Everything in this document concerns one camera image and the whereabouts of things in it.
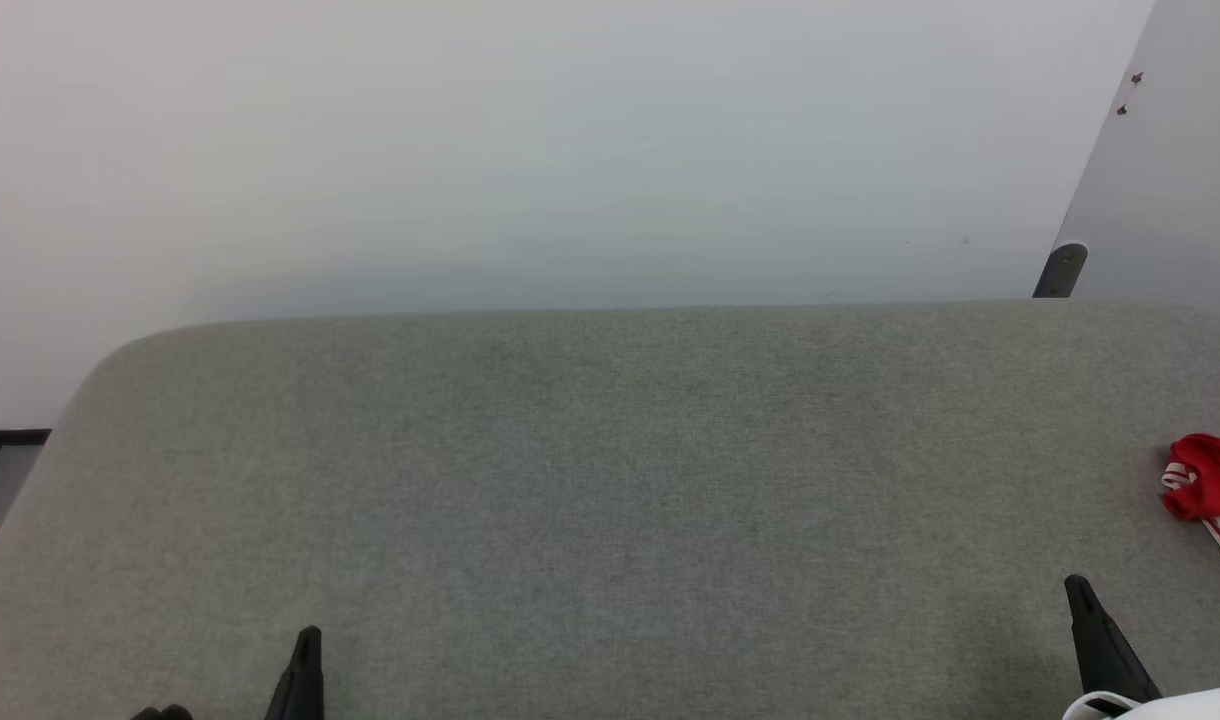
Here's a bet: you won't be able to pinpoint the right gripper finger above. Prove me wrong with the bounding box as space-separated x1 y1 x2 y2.
1064 574 1161 701

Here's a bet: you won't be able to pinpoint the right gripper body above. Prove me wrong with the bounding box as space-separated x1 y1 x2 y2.
1062 687 1220 720

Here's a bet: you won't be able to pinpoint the red shorts with white stripes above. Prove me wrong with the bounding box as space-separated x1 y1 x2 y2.
1160 433 1220 588

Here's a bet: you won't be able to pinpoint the grey fabric sofa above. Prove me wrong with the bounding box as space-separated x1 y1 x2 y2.
0 300 1220 720

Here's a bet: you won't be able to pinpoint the grey door panel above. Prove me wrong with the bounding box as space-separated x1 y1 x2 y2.
1055 0 1220 331

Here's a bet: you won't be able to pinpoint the black picture frame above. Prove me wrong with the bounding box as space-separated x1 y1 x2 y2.
0 429 53 501

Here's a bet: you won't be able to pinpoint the grey metal post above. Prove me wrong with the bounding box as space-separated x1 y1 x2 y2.
1032 242 1089 299

